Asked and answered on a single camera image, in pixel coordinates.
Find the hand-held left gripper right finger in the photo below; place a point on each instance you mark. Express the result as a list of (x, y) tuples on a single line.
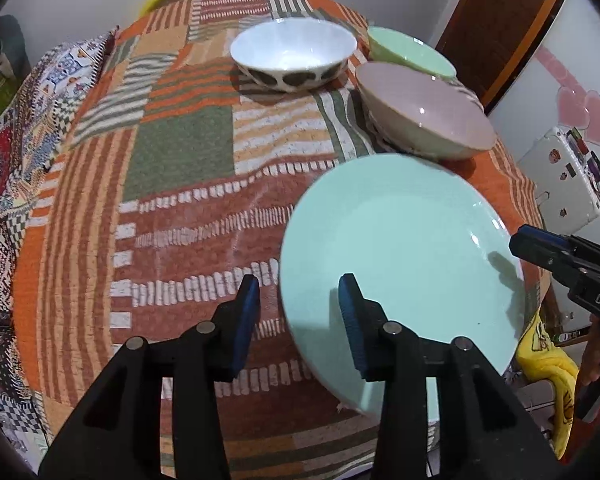
[(352, 330)]

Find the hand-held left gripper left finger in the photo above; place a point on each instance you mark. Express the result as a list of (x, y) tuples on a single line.
[(245, 325)]

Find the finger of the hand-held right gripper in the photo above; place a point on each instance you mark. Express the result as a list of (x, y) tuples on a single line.
[(535, 255), (545, 237)]

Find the light green plate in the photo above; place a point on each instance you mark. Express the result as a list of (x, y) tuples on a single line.
[(405, 240)]

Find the pink bowl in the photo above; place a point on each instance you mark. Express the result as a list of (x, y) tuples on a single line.
[(420, 105)]

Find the light green bowl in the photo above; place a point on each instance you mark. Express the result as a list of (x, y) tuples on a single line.
[(405, 50)]

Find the white bowl with dark spots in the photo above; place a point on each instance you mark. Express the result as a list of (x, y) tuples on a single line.
[(292, 47)]

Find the person's right hand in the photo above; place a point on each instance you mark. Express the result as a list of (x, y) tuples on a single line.
[(592, 350)]

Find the white case with stickers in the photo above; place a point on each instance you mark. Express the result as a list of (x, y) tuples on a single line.
[(560, 185)]

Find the yellow printed cloth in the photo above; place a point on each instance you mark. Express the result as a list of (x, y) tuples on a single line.
[(545, 360)]

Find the orange striped patchwork blanket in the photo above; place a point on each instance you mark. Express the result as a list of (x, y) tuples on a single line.
[(180, 160)]

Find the white wardrobe with pink hearts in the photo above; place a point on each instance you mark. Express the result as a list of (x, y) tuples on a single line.
[(580, 60)]

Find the brown wooden door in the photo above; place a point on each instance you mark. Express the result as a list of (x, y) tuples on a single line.
[(500, 25)]

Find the multicoloured patterned quilt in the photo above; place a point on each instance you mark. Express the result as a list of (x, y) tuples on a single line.
[(10, 160)]

